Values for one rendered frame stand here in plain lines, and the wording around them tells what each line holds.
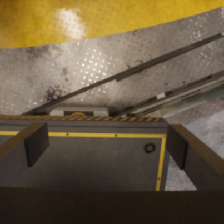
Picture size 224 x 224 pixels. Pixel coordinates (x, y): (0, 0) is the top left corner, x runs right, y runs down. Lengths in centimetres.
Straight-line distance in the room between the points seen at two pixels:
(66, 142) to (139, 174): 28
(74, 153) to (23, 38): 61
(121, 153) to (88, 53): 50
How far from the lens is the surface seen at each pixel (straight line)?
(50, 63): 86
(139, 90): 82
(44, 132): 16
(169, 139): 16
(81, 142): 55
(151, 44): 83
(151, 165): 60
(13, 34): 95
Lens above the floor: 81
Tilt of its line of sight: 75 degrees down
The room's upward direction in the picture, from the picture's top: 179 degrees counter-clockwise
